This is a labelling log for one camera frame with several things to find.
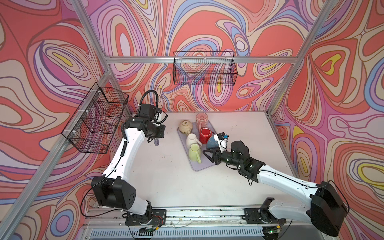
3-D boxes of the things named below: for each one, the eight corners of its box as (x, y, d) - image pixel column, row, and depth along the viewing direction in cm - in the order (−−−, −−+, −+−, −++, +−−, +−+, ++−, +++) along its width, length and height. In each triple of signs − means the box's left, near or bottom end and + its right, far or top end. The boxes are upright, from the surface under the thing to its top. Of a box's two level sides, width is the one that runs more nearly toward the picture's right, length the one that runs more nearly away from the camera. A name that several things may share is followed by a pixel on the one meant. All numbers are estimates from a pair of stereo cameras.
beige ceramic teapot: (178, 131, 109) (177, 124, 103) (186, 125, 113) (186, 118, 106) (186, 137, 105) (186, 131, 99) (194, 131, 109) (194, 124, 103)
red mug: (197, 141, 103) (197, 135, 97) (202, 132, 108) (203, 125, 102) (206, 145, 101) (206, 139, 95) (211, 135, 106) (212, 129, 100)
